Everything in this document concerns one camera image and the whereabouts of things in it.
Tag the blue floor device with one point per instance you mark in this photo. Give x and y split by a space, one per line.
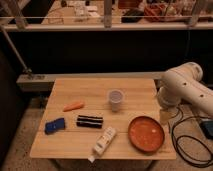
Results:
207 128

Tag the clear plastic cup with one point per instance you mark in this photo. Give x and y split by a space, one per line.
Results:
115 98

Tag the diagonal metal strut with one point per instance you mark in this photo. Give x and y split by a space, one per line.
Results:
26 69

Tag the white tube bottle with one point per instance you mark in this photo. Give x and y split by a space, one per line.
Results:
102 143

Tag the wooden table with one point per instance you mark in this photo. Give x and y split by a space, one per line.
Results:
75 142

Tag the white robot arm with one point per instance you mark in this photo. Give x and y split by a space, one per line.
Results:
184 83

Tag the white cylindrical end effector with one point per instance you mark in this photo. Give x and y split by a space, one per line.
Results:
165 116

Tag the orange carrot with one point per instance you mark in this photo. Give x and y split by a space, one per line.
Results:
73 106

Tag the black striped brush block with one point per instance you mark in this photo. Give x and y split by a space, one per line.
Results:
89 121

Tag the orange round plate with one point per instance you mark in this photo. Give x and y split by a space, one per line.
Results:
146 134

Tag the blue eraser block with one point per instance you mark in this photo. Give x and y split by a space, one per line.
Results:
54 126

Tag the metal frame rail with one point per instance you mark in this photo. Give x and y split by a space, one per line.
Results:
105 15

